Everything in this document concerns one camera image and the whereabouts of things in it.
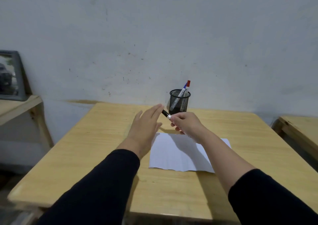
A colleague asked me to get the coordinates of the person's right hand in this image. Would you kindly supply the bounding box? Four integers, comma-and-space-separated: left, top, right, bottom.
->
170, 112, 207, 144

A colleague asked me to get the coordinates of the person's left hand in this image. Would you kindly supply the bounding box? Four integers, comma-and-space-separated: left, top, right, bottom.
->
122, 104, 164, 160

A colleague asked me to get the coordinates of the person's right forearm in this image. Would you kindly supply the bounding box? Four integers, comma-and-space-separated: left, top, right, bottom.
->
196, 130, 318, 225

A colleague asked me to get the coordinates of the person's left forearm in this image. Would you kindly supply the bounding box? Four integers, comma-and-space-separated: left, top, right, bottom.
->
37, 143, 141, 225

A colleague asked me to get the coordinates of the black mesh pen holder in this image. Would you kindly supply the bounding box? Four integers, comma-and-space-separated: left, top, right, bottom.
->
169, 89, 191, 115

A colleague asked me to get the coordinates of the blue capped white marker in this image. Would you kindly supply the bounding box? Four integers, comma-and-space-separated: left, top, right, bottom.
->
174, 83, 188, 106

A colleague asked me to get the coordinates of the white paper sheet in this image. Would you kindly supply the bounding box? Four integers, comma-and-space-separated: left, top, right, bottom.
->
149, 132, 232, 174

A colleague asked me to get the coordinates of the light wooden side table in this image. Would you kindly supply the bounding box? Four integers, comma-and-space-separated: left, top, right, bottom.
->
0, 95, 54, 149
272, 115, 318, 171

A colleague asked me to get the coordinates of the grey framed picture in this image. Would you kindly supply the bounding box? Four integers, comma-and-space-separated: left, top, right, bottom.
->
0, 50, 28, 102

